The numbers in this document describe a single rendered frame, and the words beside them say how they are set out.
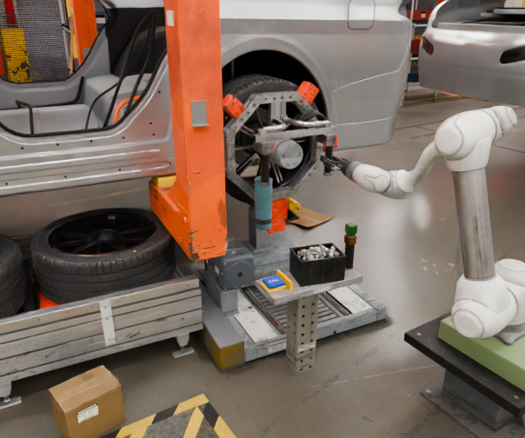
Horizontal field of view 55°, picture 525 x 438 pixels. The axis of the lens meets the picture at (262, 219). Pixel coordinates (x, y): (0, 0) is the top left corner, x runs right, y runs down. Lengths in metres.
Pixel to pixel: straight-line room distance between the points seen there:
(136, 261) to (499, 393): 1.51
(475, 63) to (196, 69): 3.12
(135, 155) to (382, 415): 1.57
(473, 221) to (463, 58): 3.09
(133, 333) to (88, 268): 0.34
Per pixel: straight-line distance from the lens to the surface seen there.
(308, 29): 2.73
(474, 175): 1.75
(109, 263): 2.27
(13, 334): 2.24
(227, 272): 2.42
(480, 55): 4.65
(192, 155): 1.99
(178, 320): 2.36
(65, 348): 2.31
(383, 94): 3.06
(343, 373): 2.39
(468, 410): 2.29
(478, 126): 1.72
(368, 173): 2.17
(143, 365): 2.46
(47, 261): 2.39
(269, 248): 2.89
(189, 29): 1.92
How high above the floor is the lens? 1.51
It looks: 23 degrees down
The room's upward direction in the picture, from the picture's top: straight up
